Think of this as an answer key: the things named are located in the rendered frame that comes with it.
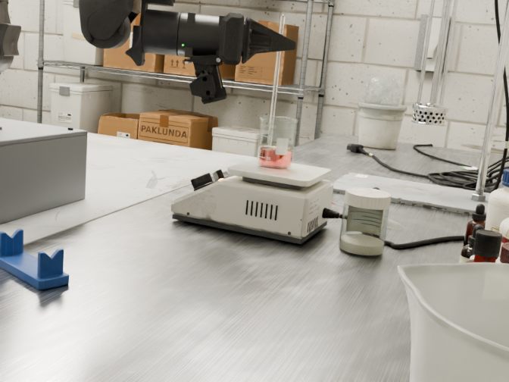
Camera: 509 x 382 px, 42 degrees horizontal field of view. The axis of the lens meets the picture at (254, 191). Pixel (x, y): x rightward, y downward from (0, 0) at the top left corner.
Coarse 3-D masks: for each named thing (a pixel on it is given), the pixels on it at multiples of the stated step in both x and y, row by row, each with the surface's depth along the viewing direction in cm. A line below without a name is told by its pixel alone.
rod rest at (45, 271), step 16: (0, 240) 70; (16, 240) 71; (0, 256) 70; (16, 256) 71; (32, 256) 71; (48, 256) 66; (16, 272) 68; (32, 272) 67; (48, 272) 66; (64, 272) 67; (48, 288) 65
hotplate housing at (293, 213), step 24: (192, 192) 92; (216, 192) 91; (240, 192) 89; (264, 192) 88; (288, 192) 87; (312, 192) 89; (192, 216) 93; (216, 216) 91; (240, 216) 90; (264, 216) 88; (288, 216) 87; (312, 216) 89; (336, 216) 93; (288, 240) 88
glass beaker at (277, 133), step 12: (264, 120) 90; (276, 120) 89; (288, 120) 89; (264, 132) 90; (276, 132) 89; (288, 132) 90; (264, 144) 90; (276, 144) 90; (288, 144) 90; (264, 156) 91; (276, 156) 90; (288, 156) 91; (264, 168) 91; (276, 168) 90; (288, 168) 91
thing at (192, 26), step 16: (192, 16) 86; (208, 16) 88; (224, 16) 86; (240, 16) 80; (192, 32) 86; (208, 32) 86; (224, 32) 80; (240, 32) 80; (192, 48) 87; (208, 48) 87; (224, 48) 80; (240, 48) 81
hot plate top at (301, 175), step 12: (228, 168) 90; (240, 168) 90; (252, 168) 91; (300, 168) 95; (312, 168) 96; (324, 168) 97; (276, 180) 88; (288, 180) 87; (300, 180) 86; (312, 180) 88
